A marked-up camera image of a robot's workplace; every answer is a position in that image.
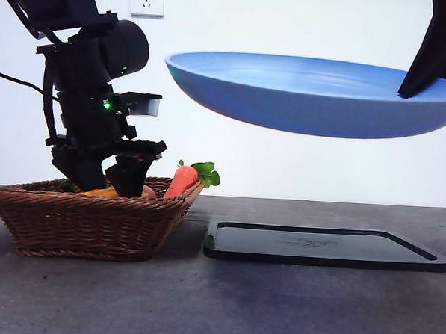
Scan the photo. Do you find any brown wicker basket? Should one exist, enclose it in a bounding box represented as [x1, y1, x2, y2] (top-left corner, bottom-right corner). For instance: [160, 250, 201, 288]
[0, 168, 207, 267]

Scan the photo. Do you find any white wall socket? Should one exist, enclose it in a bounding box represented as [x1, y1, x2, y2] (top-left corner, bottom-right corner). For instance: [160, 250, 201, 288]
[129, 0, 166, 20]

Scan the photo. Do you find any orange yellow corn cob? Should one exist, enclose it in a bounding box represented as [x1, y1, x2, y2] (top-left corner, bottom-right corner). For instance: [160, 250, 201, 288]
[79, 185, 148, 200]

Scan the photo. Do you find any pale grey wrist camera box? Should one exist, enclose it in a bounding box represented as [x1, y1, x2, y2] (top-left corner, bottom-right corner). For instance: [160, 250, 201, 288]
[123, 91, 163, 118]

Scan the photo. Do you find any black rectangular tray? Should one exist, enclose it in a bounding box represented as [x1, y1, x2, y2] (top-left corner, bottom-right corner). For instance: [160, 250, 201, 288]
[202, 220, 446, 273]

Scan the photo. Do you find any orange carrot with green leaves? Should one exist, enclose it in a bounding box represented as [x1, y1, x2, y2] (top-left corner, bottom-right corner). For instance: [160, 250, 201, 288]
[163, 158, 223, 202]

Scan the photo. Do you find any black cable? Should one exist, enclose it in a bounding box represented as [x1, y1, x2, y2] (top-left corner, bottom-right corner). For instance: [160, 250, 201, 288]
[0, 67, 61, 102]

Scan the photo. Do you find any blue round plate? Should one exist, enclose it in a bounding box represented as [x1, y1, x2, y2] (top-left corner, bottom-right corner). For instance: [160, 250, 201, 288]
[161, 48, 446, 144]

